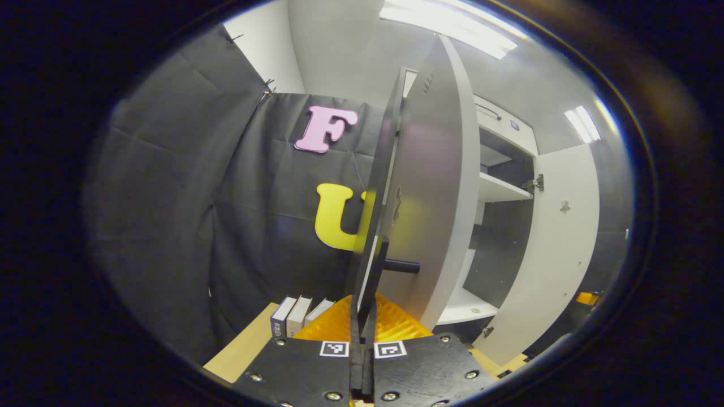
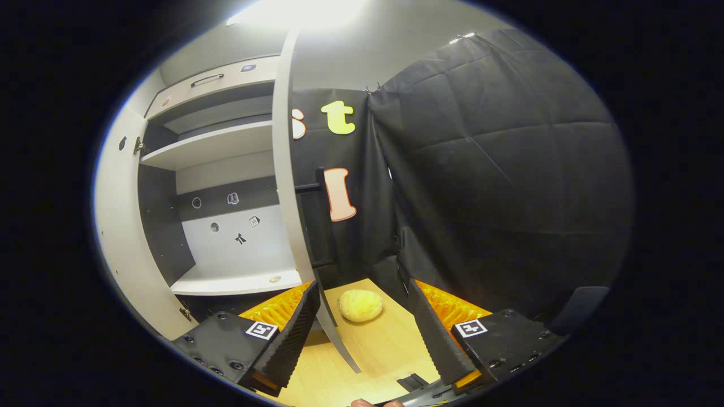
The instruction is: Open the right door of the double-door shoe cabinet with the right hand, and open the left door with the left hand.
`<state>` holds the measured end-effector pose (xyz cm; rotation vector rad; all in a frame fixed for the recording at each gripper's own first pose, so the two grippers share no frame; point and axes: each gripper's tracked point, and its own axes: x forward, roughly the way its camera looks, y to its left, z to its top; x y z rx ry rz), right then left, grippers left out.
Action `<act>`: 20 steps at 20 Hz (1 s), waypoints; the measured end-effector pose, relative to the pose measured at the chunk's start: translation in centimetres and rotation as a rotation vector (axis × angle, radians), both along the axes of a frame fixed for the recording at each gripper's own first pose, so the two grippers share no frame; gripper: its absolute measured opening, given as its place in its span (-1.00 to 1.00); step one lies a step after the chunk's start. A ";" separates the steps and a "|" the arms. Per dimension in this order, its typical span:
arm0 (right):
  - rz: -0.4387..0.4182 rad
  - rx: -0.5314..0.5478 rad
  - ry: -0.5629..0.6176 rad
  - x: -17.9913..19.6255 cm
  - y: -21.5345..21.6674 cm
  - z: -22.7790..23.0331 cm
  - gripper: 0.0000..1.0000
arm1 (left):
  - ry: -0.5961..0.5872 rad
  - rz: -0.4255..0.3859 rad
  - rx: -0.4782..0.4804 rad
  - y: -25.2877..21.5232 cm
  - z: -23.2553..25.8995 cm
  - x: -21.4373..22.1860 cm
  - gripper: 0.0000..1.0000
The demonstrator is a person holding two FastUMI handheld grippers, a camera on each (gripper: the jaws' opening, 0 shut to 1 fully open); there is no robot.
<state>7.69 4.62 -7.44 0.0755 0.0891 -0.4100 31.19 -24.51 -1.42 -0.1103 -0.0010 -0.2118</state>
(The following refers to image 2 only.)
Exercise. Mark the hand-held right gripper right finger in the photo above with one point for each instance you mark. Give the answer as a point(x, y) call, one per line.
point(432, 333)

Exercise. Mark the long ceiling light panel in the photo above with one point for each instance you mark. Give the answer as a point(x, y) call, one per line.
point(300, 11)

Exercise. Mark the yellow round sponge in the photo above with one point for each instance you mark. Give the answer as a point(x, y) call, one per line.
point(360, 305)

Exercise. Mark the grey flat tool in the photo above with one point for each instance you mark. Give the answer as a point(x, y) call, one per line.
point(427, 394)

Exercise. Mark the beige cabinet door box sticker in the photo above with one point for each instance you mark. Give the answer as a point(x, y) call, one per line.
point(283, 141)

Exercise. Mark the black binder clip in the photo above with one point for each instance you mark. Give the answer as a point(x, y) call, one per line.
point(370, 90)

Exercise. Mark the dark blue chair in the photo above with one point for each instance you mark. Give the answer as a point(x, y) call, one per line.
point(580, 308)

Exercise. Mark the black backdrop cloth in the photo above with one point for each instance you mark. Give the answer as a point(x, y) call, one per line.
point(498, 169)

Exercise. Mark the beige double-door shoe cabinet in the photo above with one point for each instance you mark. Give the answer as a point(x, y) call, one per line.
point(226, 147)

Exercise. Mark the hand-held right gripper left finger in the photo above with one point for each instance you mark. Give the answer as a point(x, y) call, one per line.
point(294, 333)

